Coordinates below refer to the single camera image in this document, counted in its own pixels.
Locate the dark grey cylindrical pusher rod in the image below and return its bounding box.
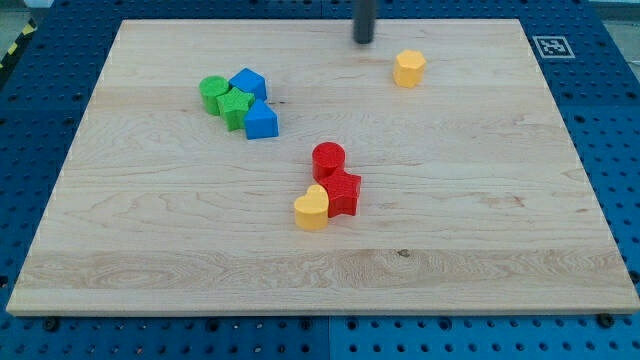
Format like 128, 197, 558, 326
352, 0, 376, 44

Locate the yellow hexagon block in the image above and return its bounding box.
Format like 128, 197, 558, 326
392, 49, 426, 88

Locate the green star block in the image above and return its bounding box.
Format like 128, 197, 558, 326
216, 87, 255, 131

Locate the red star block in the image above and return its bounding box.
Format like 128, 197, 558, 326
319, 170, 362, 218

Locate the blue cube block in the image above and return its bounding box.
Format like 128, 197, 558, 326
229, 68, 267, 101

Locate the red cylinder block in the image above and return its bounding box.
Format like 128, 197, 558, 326
312, 142, 346, 181

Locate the blue triangle block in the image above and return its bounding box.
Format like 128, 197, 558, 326
244, 101, 279, 140

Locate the green cylinder block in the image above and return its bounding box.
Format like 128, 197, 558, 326
199, 75, 230, 116

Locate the black white fiducial marker tag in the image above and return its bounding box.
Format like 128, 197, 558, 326
533, 35, 575, 59

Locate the yellow heart block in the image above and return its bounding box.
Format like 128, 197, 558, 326
294, 184, 329, 231

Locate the light wooden board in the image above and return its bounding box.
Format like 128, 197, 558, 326
7, 19, 639, 317

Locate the yellow black hazard tape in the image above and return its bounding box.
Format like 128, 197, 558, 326
1, 18, 38, 71

